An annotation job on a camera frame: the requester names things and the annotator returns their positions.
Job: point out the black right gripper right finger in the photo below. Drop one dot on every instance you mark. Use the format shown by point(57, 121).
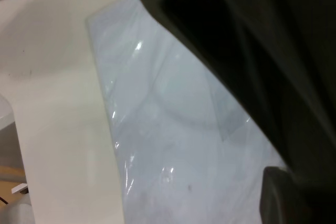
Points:
point(283, 197)

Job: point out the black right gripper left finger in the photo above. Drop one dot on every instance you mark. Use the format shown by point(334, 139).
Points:
point(275, 51)

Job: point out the clear plastic red-zipper bag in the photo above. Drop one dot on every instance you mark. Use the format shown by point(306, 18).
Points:
point(168, 119)

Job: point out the small white block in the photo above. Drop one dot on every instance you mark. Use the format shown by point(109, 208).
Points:
point(20, 189)

